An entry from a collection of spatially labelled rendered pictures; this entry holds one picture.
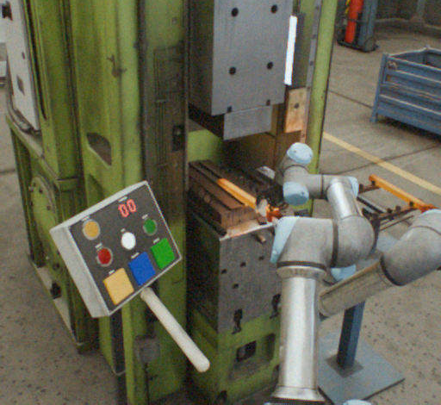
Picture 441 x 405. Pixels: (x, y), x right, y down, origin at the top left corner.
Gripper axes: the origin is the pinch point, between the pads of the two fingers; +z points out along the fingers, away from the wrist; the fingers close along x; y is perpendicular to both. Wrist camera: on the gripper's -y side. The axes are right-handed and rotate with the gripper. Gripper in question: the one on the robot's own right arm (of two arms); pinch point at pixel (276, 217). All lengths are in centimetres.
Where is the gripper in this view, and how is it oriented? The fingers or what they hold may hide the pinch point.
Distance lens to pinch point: 190.3
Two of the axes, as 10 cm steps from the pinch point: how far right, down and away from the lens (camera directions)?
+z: -5.3, -3.9, 7.5
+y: -0.1, 8.9, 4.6
